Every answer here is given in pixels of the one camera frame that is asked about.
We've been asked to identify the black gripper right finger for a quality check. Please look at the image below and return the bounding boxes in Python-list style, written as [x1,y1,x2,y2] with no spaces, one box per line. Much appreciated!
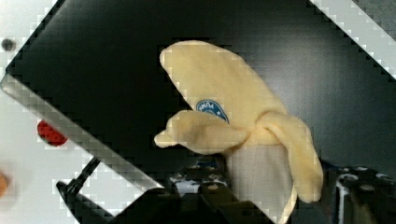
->
[292,160,396,224]

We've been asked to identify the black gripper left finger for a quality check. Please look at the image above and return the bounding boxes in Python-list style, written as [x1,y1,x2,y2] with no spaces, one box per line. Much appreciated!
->
[108,155,275,224]

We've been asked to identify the yellow plush peeled banana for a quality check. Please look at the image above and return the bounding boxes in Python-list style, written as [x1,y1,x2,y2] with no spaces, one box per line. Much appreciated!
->
[154,40,323,224]

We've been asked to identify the small red strawberry toy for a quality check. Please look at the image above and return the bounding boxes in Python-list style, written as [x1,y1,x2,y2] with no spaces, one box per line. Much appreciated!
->
[36,120,67,147]

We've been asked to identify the orange slice toy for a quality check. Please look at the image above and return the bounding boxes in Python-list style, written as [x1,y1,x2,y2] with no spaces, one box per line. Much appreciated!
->
[0,174,7,197]

